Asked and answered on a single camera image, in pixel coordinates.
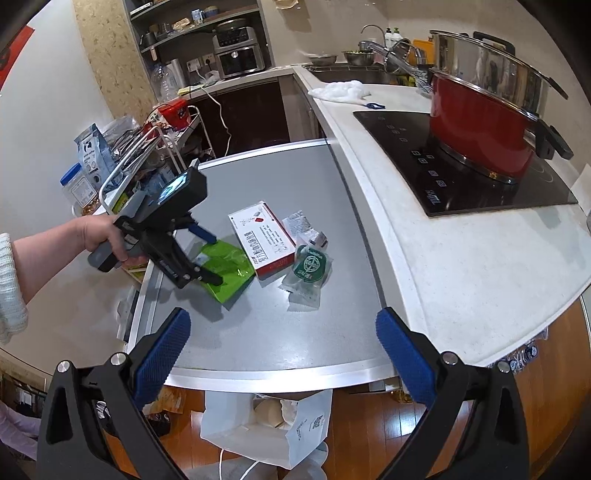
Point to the red pot with steel lid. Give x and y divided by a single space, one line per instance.
475 124

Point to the white cloth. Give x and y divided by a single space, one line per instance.
341 90

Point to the green plastic packet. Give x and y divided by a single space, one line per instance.
231 277

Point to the clear plastic water bottle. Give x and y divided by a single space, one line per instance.
164 83

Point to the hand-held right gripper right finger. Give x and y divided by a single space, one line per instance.
406 355

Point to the thin gooseneck tap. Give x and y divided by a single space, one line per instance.
371 26

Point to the blue patterned bowl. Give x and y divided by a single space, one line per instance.
422 78

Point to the grey shelf unit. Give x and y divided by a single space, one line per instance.
184 30

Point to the orange cutting board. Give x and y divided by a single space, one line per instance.
422 44

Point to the person's left hand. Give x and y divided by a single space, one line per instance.
99 233

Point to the white medicine box red label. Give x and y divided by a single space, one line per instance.
263 235

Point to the white soap bottle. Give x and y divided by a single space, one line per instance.
390 38
398 37

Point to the wall socket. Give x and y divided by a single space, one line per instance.
207 59

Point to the white storage cart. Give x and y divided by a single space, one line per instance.
177 154

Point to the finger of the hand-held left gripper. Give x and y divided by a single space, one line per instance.
210 278
205 235

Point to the plastic jar blue lid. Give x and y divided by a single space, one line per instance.
78 189

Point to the brown paper bag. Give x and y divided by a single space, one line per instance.
173 401

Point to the blue white coffee bag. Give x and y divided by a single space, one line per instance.
92 152

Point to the steel kitchen faucet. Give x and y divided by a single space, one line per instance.
392 53

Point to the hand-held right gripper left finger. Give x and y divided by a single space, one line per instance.
161 355

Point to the person's left forearm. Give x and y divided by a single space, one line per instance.
41 263

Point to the white paper bag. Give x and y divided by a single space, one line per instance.
240 434

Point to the crumpled clear wrapper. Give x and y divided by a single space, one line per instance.
317 238

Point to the white printed wrapper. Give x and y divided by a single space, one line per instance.
298 222

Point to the steel sink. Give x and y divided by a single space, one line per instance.
351 74

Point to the black induction cooktop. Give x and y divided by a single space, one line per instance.
406 138

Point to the steel bowl with greens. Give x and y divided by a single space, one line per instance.
358 57

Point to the translucent silver plastic packet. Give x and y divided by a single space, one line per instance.
307 270

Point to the grey air fryer oven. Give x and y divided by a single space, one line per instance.
238 55

